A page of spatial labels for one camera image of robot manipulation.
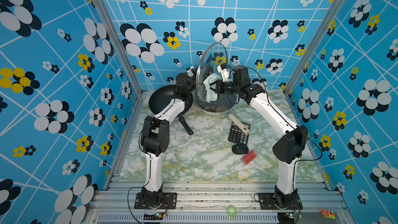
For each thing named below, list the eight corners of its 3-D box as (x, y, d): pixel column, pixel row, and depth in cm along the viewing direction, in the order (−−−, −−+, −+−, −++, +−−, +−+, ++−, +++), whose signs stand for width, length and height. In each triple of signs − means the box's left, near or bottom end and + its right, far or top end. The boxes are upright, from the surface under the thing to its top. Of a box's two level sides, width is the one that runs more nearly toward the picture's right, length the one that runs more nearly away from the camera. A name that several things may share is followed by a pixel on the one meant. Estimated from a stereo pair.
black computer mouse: (232, 154, 91) (233, 152, 89) (231, 146, 94) (232, 144, 92) (248, 154, 91) (249, 152, 89) (246, 146, 94) (247, 144, 92)
